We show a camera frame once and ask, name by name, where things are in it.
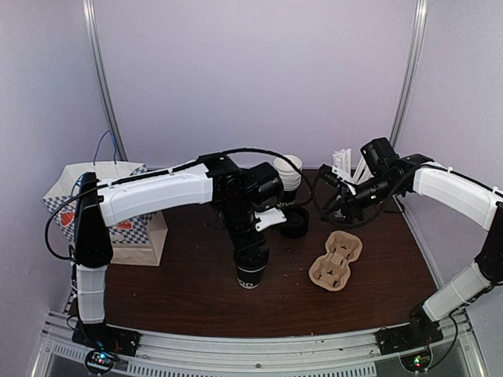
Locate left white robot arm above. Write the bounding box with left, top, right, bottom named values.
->
left=74, top=155, right=286, bottom=349

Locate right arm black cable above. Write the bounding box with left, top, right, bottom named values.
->
left=312, top=163, right=409, bottom=229

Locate cardboard cup carrier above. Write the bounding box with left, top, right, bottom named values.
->
left=308, top=231, right=362, bottom=292

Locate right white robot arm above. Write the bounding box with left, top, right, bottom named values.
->
left=322, top=137, right=502, bottom=347

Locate aluminium front rail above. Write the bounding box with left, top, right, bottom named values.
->
left=32, top=302, right=481, bottom=377

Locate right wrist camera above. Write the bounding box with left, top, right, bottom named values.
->
left=318, top=164, right=357, bottom=196

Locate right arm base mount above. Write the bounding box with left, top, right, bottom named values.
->
left=375, top=307, right=444, bottom=355

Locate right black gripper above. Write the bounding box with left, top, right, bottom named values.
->
left=321, top=173, right=403, bottom=224

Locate stack of paper cups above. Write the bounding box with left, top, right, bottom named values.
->
left=274, top=157, right=302, bottom=207

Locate black paper coffee cup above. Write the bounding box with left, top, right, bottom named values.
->
left=236, top=262, right=267, bottom=290

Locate left aluminium post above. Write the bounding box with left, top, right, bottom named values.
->
left=83, top=0, right=127, bottom=161

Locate stack of black lids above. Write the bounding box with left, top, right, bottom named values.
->
left=280, top=207, right=310, bottom=240

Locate blue checkered paper bag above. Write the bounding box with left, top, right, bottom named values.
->
left=42, top=160, right=169, bottom=268

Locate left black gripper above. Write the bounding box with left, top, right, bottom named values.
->
left=219, top=199, right=270, bottom=265

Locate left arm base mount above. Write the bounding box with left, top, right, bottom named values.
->
left=72, top=316, right=141, bottom=357

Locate aluminium post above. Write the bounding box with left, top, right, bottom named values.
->
left=390, top=0, right=428, bottom=147
left=83, top=0, right=127, bottom=161

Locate right aluminium post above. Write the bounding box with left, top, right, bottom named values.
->
left=390, top=0, right=428, bottom=147

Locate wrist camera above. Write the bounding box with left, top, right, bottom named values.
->
left=254, top=208, right=287, bottom=232
left=318, top=164, right=357, bottom=196

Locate bundle of white straws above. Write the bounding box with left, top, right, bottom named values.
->
left=332, top=148, right=372, bottom=185

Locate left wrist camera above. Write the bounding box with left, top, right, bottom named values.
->
left=254, top=208, right=287, bottom=232

